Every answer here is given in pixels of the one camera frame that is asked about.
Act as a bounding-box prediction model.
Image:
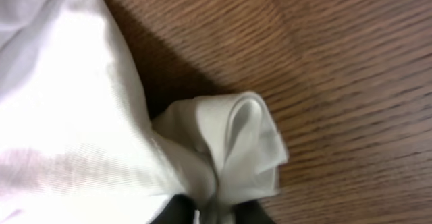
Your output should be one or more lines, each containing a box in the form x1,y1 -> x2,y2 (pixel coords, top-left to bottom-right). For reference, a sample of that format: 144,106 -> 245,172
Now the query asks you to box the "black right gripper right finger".
234,200 -> 275,224

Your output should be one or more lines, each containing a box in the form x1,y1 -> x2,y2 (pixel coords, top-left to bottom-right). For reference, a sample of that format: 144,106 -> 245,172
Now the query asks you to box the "white t-shirt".
1,0 -> 288,223

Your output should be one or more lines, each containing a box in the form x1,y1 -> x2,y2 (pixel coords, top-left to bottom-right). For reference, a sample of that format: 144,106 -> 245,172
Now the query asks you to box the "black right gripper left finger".
151,194 -> 196,224

